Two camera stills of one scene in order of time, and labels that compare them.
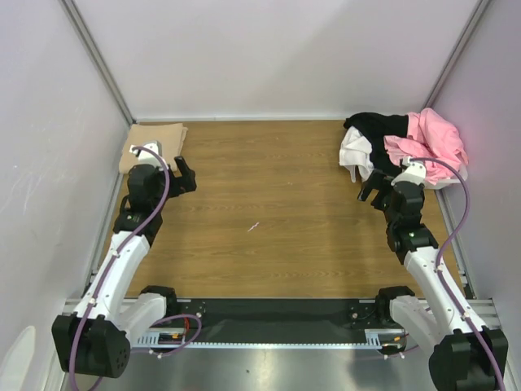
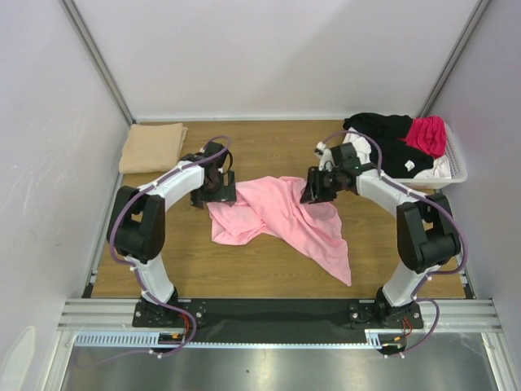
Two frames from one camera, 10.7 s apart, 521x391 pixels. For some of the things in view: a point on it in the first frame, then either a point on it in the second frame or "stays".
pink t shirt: (430, 135) → (271, 206)
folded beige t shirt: (171, 136) stays
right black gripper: (380, 192) → (316, 188)
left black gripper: (184, 183) → (225, 193)
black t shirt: (377, 126) stays
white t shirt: (355, 151) stays
